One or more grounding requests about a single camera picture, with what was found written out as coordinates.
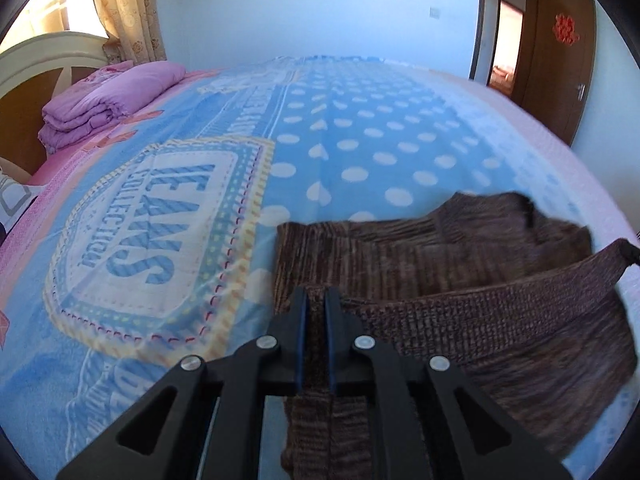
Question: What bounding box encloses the cream and wood headboard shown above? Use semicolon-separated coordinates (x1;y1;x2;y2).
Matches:
0;31;108;176

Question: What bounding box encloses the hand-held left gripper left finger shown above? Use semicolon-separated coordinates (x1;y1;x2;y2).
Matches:
55;286;308;480

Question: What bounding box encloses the brown knitted sweater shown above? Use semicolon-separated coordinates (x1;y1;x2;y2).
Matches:
272;190;638;480

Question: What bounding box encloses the folded pink quilt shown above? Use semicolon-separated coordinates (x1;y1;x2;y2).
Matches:
39;60;188;153

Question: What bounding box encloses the grey patterned pillow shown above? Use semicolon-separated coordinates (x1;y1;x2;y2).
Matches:
0;157;46;241

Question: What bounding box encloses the red paper door decoration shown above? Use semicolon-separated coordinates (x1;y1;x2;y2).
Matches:
552;14;580;46

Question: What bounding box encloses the brown wooden door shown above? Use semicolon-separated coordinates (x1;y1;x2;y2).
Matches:
520;0;598;147

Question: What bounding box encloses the dark wooden door frame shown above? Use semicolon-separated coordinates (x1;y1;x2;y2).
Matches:
469;0;538;106

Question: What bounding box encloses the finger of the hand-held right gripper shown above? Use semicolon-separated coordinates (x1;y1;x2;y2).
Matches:
619;239;640;273

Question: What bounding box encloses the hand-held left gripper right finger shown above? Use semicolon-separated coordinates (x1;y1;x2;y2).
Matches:
324;287;573;480

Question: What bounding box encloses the printed dotted bed sheet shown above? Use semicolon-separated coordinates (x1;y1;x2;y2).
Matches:
0;54;633;480

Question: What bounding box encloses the beige patterned curtain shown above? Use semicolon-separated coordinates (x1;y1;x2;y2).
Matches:
0;0;168;66

